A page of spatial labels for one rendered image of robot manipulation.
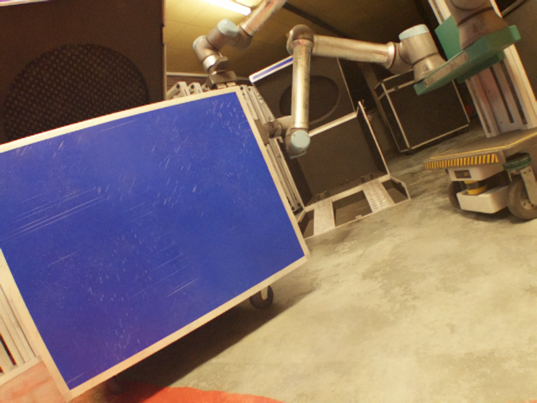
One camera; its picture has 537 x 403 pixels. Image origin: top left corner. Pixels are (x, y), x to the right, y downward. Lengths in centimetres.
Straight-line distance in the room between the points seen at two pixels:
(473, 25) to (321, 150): 323
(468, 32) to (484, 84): 47
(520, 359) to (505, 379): 6
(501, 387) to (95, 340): 106
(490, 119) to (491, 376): 134
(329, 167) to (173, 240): 343
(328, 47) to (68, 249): 153
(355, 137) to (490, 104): 276
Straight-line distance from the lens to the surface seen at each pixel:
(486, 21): 146
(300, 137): 155
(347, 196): 342
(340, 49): 190
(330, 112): 437
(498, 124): 187
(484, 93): 186
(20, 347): 296
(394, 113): 718
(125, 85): 214
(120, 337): 115
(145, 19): 199
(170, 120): 127
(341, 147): 439
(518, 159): 144
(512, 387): 75
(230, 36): 156
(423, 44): 187
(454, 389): 77
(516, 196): 146
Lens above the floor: 51
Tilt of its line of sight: 4 degrees down
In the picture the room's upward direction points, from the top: 23 degrees counter-clockwise
